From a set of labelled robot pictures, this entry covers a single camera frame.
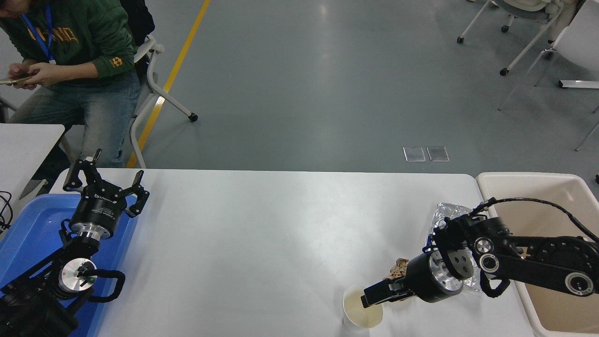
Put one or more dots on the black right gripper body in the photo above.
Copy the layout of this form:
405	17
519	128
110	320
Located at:
421	278

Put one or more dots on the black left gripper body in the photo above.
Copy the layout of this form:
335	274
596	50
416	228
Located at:
99	208

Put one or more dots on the tan paper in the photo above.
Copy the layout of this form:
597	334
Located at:
398	269

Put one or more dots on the white paper cup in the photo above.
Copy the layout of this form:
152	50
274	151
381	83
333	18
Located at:
355	318

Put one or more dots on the silver foil tray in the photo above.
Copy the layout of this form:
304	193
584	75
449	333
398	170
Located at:
444	213

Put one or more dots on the yellow phone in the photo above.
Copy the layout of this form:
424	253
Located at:
14	80

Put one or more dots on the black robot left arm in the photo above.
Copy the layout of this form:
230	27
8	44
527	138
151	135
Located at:
28	309

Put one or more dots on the person's left hand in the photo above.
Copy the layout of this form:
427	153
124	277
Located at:
49	75

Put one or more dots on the person's right hand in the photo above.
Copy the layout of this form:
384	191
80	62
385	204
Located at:
21	75

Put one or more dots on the white side table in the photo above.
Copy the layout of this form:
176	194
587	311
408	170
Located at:
23	150

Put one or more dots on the blue plastic tray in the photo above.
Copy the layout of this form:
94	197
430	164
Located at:
32	234

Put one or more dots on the white chair on casters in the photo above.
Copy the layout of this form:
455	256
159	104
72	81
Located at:
154	89

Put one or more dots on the metal floor plate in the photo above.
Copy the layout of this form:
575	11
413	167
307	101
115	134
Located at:
438	154
414	154

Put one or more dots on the person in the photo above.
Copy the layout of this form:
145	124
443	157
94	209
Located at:
84	42

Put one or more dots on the large pale plastic bin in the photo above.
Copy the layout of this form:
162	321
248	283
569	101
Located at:
529	196

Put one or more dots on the black bag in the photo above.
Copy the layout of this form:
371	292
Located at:
138	18

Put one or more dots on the white chair thin legs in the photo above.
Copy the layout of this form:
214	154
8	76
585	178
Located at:
578	47

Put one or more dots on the grey seat rolling chair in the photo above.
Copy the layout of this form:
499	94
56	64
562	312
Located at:
529	9

